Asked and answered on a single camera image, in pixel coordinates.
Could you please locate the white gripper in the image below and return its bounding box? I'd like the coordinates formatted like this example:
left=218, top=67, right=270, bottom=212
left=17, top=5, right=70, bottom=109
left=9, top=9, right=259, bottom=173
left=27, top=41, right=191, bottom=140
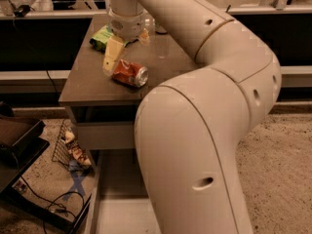
left=102, top=10, right=150, bottom=76

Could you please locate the crushed red coke can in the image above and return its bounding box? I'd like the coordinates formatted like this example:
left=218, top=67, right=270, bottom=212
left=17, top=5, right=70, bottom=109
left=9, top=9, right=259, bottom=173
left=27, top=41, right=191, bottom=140
left=112, top=59, right=148, bottom=88

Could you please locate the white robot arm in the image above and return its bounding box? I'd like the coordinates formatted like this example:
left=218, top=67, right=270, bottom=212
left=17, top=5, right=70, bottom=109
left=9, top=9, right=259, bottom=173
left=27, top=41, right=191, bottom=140
left=109, top=0, right=282, bottom=234

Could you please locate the green chip bag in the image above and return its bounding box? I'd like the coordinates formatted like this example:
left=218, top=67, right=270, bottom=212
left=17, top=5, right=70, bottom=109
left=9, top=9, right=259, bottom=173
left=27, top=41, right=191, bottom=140
left=90, top=24, right=113, bottom=52

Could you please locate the grey drawer cabinet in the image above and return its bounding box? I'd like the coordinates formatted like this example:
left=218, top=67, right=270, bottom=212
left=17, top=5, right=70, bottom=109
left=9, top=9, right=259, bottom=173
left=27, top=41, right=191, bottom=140
left=58, top=13, right=203, bottom=234

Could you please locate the snack packet in basket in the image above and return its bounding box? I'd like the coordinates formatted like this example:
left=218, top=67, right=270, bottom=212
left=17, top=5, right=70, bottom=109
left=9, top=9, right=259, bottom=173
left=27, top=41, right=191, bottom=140
left=64, top=131, right=91, bottom=166

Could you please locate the blue tape cross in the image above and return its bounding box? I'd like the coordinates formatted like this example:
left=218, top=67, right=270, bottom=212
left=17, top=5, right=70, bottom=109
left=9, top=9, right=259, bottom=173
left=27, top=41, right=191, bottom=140
left=63, top=160, right=90, bottom=201

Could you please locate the open bottom drawer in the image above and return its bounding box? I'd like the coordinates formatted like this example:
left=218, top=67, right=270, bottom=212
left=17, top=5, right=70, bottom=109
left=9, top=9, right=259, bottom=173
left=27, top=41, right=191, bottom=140
left=84, top=150, right=161, bottom=234

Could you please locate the middle drawer with black handle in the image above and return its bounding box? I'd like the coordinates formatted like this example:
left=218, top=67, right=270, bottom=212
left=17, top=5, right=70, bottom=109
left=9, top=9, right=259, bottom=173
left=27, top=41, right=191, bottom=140
left=72, top=122, right=135, bottom=150

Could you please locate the wire mesh basket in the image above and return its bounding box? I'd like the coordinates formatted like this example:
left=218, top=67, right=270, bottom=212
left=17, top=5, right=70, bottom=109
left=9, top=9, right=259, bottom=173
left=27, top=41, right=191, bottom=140
left=52, top=120, right=79, bottom=170

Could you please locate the black floor cable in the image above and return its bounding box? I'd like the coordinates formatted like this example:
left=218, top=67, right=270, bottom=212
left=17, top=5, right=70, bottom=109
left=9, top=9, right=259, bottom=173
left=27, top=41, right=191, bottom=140
left=19, top=175, right=86, bottom=234

